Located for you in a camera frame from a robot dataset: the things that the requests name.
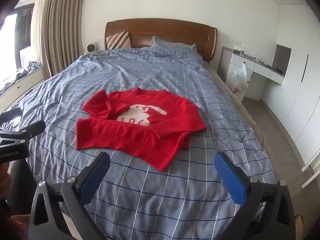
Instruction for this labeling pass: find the white wardrobe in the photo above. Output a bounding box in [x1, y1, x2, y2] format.
[260, 0, 320, 143]

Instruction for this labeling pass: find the red sweater with white rabbit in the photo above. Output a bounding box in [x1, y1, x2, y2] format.
[76, 87, 207, 172]

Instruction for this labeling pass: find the white desk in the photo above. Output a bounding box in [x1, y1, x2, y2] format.
[218, 46, 285, 103]

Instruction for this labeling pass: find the striped cushion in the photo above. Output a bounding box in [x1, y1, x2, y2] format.
[106, 31, 132, 50]

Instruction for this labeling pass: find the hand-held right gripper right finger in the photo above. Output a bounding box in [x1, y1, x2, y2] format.
[214, 152, 297, 240]

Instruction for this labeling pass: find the pile of clothes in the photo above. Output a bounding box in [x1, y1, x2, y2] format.
[15, 60, 43, 80]

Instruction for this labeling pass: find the grey pillow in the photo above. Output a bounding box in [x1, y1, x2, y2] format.
[150, 36, 197, 53]

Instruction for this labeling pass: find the blue checked duvet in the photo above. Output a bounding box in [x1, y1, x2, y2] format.
[5, 44, 275, 240]

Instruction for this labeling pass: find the white window bench cabinet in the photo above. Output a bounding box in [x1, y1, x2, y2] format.
[0, 66, 45, 113]

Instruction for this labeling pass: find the white plastic bag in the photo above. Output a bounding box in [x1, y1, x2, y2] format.
[226, 62, 248, 94]

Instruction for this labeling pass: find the wooden headboard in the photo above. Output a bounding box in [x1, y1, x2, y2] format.
[104, 18, 217, 64]

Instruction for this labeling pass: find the window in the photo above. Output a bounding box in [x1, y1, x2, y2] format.
[0, 5, 34, 80]

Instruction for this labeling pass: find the beige curtain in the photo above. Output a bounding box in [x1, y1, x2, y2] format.
[41, 0, 85, 78]

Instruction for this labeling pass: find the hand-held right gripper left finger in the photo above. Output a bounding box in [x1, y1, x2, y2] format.
[29, 151, 111, 240]

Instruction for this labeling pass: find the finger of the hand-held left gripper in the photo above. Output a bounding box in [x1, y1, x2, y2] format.
[0, 108, 23, 127]
[0, 120, 46, 142]

